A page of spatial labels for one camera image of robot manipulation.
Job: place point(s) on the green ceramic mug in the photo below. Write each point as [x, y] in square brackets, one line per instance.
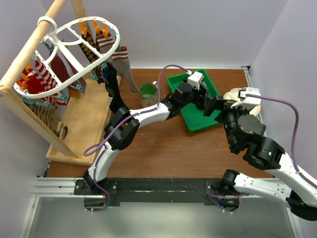
[148, 94]

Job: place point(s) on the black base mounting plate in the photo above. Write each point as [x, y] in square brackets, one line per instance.
[115, 191]

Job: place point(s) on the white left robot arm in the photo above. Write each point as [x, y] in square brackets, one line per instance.
[122, 128]

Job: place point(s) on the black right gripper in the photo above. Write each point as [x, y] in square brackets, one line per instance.
[215, 103]

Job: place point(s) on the grey red striped sock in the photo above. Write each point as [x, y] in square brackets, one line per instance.
[104, 43]
[121, 63]

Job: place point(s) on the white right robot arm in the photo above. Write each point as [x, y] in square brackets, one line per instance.
[296, 190]

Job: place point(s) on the black white striped sock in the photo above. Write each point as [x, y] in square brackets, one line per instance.
[109, 78]

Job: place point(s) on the maroon purple sock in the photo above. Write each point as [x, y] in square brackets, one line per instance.
[60, 69]

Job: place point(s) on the cream divided plate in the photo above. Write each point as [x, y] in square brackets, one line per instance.
[231, 98]

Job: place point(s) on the wooden drying rack frame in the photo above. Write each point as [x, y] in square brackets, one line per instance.
[85, 117]

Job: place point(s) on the red white striped sock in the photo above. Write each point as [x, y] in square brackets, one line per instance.
[37, 82]

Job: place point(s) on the brown yellow argyle sock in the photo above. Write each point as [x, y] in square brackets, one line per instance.
[91, 56]

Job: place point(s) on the white oval sock hanger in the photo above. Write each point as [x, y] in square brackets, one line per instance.
[58, 45]

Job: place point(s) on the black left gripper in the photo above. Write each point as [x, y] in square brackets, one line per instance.
[200, 100]

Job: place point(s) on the green plastic tray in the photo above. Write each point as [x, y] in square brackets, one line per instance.
[193, 114]

